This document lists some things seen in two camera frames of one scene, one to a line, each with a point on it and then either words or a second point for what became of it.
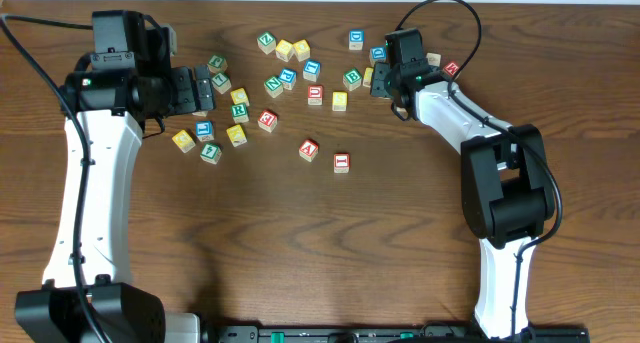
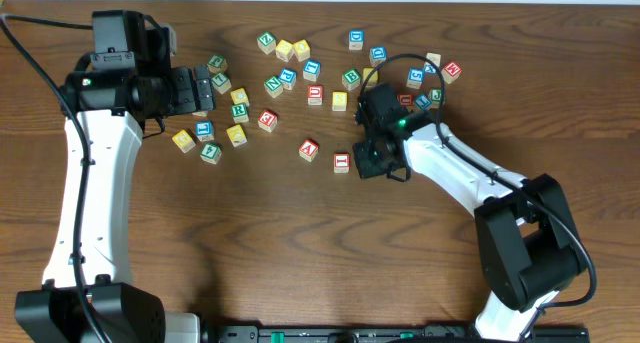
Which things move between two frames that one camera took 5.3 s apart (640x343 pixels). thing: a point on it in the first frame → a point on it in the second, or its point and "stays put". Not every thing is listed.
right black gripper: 377,88 → 365,166
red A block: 308,150 stays put
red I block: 341,163 stays put
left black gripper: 186,101 stays put
